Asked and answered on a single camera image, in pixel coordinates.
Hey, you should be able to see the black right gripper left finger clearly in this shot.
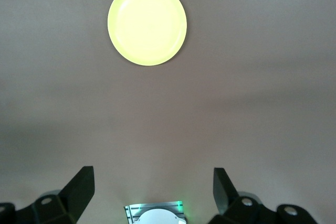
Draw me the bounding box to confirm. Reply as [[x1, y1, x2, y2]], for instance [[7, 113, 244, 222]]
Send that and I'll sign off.
[[0, 166, 96, 224]]

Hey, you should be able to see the yellow plate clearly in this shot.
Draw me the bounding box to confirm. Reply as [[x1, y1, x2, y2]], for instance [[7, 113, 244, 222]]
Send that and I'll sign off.
[[107, 0, 188, 67]]

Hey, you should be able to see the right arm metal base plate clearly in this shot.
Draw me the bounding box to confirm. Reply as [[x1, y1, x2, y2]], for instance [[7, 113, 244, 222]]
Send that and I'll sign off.
[[123, 200, 187, 224]]

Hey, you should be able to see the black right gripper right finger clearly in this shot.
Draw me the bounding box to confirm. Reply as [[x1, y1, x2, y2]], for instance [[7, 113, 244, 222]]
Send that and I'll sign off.
[[208, 167, 319, 224]]

